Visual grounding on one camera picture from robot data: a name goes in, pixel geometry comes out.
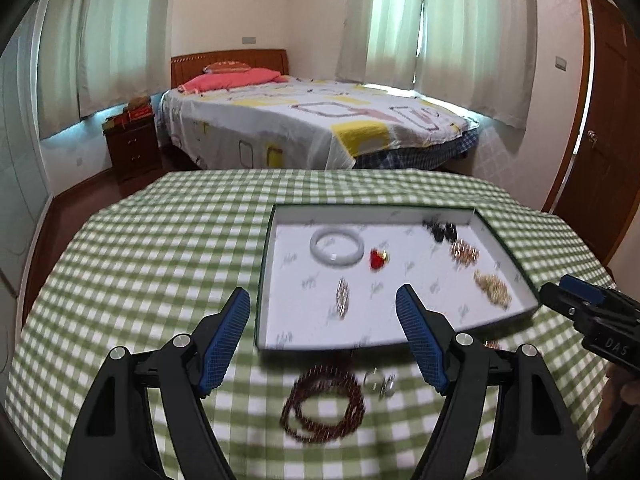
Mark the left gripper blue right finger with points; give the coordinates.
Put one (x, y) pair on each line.
(427, 333)

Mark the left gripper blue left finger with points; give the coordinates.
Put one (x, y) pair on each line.
(218, 336)

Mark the silver crystal brooch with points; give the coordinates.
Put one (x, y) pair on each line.
(342, 298)

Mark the red cord gold charm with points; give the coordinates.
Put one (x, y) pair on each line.
(378, 259)

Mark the dark red bead mala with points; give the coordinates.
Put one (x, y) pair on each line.
(325, 404)

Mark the white jade bangle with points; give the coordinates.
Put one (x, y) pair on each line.
(336, 246)

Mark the dark green jewelry tray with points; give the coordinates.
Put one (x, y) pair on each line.
(453, 258)

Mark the person's hand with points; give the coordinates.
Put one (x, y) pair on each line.
(620, 387)

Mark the green white checked tablecloth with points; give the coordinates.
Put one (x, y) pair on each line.
(151, 266)

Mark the brown wooden door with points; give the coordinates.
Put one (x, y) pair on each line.
(596, 190)

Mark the dark wooden nightstand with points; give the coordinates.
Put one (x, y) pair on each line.
(132, 141)

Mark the bed with patterned sheet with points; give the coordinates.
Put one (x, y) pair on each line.
(313, 124)

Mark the pink pillow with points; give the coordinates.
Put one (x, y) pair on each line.
(231, 80)

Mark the wooden headboard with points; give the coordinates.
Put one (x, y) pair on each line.
(185, 67)

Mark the white curtain right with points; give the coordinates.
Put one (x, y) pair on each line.
(476, 54)

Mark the white curtain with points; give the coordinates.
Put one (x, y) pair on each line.
(96, 54)
(476, 54)

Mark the white curtain left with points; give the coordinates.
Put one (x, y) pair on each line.
(96, 54)

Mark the wall light switch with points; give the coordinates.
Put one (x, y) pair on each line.
(560, 63)

